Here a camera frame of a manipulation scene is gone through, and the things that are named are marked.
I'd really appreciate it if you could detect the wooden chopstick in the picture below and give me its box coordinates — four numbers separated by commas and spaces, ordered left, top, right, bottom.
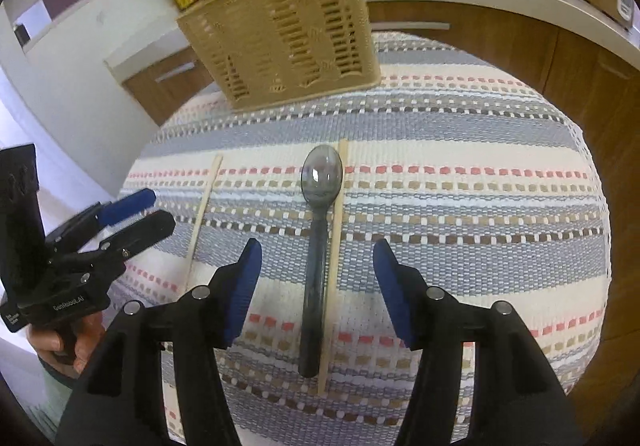
184, 153, 224, 290
316, 138, 350, 396

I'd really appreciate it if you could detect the clear grey plastic spoon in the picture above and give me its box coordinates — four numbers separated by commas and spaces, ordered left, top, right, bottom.
298, 145, 343, 378

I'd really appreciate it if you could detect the person's left hand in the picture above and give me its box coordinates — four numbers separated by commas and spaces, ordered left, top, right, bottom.
26, 313, 105, 379

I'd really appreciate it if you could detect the striped woven table cloth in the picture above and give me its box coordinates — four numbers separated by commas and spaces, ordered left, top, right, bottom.
106, 30, 612, 446

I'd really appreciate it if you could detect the tan plastic utensil basket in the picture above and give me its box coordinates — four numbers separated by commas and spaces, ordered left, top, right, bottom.
177, 0, 381, 111

